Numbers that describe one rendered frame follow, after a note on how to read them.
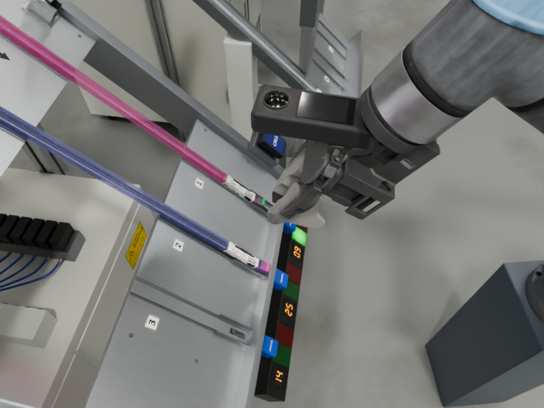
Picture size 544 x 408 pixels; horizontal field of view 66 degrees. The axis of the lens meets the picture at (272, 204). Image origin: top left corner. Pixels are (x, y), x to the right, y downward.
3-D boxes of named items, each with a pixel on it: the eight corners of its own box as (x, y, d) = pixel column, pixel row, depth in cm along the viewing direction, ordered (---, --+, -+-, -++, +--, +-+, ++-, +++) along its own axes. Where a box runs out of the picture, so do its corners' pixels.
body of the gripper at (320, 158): (357, 225, 45) (444, 168, 36) (290, 193, 43) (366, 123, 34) (360, 172, 50) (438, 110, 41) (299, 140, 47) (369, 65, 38)
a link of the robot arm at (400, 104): (402, 87, 30) (401, 25, 35) (362, 124, 34) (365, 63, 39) (476, 133, 33) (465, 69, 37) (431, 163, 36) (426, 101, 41)
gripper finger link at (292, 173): (303, 217, 55) (346, 189, 47) (265, 198, 53) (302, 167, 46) (308, 197, 56) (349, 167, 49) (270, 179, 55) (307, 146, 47)
